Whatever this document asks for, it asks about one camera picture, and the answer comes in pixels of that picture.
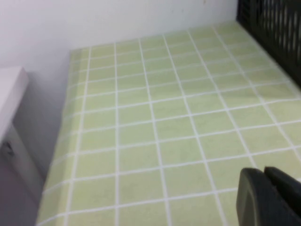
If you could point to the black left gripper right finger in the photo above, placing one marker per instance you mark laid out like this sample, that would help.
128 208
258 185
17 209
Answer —
289 188

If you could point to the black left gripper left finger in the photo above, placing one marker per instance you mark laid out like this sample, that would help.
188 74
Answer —
256 202

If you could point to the black plastic book holder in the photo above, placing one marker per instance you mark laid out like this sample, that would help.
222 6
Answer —
270 35

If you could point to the green grid tablecloth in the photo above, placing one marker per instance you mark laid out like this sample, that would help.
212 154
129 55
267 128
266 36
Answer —
141 117

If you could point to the white side cabinet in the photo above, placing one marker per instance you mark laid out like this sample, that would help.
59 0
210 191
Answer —
9 94

